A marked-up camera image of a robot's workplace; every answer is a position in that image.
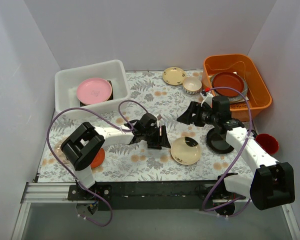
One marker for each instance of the red black skull mug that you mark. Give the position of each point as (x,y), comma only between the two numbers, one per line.
(268,143)

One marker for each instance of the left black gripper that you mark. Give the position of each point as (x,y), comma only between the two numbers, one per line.
(155,136)

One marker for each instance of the cream plate with black mark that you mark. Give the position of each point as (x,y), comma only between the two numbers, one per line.
(186,151)

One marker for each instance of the red plate in orange bin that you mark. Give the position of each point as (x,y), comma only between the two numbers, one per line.
(225,80)

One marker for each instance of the floral patterned table mat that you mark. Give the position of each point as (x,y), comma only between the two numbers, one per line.
(137,162)

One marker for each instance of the orange plastic bin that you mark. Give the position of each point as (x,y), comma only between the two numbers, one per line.
(258,96)

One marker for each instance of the white plastic bin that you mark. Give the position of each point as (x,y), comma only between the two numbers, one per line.
(67,81)

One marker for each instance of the grey plate in orange bin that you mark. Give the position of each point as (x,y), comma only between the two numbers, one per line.
(236,98)

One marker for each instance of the white ceramic bowl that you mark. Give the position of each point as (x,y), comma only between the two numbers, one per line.
(192,85)

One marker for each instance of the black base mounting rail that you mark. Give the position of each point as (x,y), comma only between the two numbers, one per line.
(143,195)

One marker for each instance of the small red round plate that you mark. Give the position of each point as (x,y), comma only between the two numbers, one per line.
(99,158)

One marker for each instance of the small cream floral plate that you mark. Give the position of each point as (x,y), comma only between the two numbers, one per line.
(174,76)

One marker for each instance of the black round plate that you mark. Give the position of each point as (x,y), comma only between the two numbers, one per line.
(217,142)

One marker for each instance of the pink round plate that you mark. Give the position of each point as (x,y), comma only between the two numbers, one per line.
(93,91)

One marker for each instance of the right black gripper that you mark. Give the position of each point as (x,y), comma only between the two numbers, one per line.
(194,114)

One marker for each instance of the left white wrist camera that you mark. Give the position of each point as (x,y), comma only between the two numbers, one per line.
(158,118)

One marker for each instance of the clear glass floral plate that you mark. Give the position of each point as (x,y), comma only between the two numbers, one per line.
(57,149)

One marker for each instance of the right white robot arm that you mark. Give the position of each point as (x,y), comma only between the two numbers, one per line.
(272,184)

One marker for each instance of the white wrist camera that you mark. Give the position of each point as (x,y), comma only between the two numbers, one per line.
(207,96)
(158,118)

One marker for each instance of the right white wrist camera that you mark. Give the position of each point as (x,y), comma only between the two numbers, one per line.
(207,96)

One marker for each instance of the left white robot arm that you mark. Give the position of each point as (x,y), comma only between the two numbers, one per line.
(83,145)

